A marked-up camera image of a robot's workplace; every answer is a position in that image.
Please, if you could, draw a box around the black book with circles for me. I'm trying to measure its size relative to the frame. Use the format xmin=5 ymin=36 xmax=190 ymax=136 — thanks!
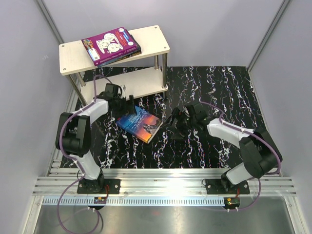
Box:
xmin=122 ymin=48 xmax=141 ymax=59

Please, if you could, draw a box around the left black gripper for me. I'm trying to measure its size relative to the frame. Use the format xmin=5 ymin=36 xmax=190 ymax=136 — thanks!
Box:
xmin=111 ymin=95 xmax=137 ymax=118

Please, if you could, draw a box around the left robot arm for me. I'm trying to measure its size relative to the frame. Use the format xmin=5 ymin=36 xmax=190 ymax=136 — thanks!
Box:
xmin=56 ymin=83 xmax=136 ymax=194

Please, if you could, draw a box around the purple puzzle book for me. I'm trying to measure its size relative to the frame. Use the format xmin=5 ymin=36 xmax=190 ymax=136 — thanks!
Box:
xmin=81 ymin=27 xmax=140 ymax=67

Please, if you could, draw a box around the blue Jane Eyre book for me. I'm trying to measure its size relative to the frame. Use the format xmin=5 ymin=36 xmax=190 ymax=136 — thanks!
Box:
xmin=117 ymin=106 xmax=163 ymax=144

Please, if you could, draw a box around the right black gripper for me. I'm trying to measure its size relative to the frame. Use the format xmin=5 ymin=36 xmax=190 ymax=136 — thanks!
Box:
xmin=160 ymin=108 xmax=196 ymax=141

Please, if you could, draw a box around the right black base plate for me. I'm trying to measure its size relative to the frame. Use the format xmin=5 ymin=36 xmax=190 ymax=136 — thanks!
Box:
xmin=204 ymin=179 xmax=250 ymax=195

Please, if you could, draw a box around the white two-tier wooden shelf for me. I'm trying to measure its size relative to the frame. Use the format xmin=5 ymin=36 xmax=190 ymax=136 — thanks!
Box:
xmin=58 ymin=25 xmax=170 ymax=105

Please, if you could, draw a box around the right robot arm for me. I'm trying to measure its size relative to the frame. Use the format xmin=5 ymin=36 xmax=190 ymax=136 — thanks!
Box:
xmin=165 ymin=102 xmax=283 ymax=194

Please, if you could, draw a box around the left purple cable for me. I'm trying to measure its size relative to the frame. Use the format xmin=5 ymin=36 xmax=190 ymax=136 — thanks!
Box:
xmin=56 ymin=75 xmax=115 ymax=234

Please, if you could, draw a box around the black marble pattern mat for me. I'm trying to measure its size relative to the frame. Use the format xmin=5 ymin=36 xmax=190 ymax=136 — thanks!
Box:
xmin=91 ymin=66 xmax=265 ymax=169

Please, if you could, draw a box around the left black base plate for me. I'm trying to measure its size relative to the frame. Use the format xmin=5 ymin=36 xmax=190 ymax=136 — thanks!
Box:
xmin=77 ymin=178 xmax=121 ymax=195

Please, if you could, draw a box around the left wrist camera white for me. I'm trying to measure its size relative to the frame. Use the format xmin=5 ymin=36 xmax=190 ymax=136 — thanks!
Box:
xmin=118 ymin=85 xmax=126 ymax=98

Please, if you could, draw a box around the aluminium mounting rail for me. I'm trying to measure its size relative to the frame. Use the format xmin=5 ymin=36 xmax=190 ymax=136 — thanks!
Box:
xmin=33 ymin=168 xmax=296 ymax=197

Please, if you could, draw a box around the white slotted cable duct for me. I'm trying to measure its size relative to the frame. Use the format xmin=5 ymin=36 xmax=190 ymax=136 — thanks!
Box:
xmin=42 ymin=196 xmax=225 ymax=207

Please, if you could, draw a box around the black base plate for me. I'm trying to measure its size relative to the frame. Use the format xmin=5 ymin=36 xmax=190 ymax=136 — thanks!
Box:
xmin=77 ymin=178 xmax=121 ymax=195
xmin=204 ymin=179 xmax=250 ymax=195

